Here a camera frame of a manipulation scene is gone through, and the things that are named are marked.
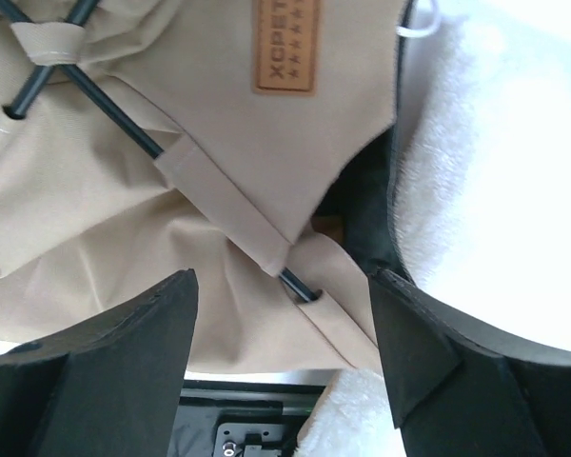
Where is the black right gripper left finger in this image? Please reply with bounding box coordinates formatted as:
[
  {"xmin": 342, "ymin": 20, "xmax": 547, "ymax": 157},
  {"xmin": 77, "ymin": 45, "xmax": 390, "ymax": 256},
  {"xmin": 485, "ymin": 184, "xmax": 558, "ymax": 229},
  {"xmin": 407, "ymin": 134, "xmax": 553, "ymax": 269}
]
[{"xmin": 0, "ymin": 270, "xmax": 198, "ymax": 456}]

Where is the white fluffy cushion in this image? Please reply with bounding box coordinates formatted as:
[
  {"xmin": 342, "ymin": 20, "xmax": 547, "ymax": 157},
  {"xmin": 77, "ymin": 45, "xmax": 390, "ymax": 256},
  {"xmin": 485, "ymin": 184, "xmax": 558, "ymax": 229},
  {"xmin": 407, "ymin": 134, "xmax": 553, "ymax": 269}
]
[{"xmin": 297, "ymin": 1, "xmax": 571, "ymax": 456}]

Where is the beige fabric pet tent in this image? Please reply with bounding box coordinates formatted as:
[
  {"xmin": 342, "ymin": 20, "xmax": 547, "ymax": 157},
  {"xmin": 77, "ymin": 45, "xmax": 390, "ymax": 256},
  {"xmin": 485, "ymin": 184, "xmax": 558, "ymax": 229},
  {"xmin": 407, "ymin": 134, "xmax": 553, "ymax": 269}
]
[{"xmin": 0, "ymin": 1, "xmax": 405, "ymax": 373}]

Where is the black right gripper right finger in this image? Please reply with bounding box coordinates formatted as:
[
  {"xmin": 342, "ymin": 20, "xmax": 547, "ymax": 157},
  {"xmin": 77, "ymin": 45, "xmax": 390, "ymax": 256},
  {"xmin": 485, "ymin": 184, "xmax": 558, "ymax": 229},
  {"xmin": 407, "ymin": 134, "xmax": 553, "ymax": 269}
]
[{"xmin": 369, "ymin": 270, "xmax": 571, "ymax": 456}]

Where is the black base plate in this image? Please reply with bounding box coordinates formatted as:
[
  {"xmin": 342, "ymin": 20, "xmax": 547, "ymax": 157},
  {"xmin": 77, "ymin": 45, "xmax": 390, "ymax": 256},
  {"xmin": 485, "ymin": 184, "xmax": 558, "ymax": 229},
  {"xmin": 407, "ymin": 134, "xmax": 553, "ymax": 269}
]
[{"xmin": 167, "ymin": 380, "xmax": 324, "ymax": 457}]

